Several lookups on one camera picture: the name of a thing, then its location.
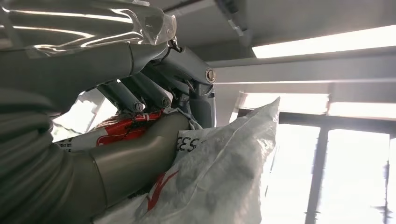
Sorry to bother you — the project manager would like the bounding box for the white plastic package red print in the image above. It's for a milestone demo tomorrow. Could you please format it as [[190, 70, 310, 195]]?
[[54, 97, 281, 224]]

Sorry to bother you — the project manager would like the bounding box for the long ceiling light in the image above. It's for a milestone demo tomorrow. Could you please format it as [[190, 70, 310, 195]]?
[[252, 24, 396, 59]]

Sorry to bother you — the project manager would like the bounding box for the grey window frame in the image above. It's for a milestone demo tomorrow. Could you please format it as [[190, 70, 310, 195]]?
[[235, 108, 396, 224]]

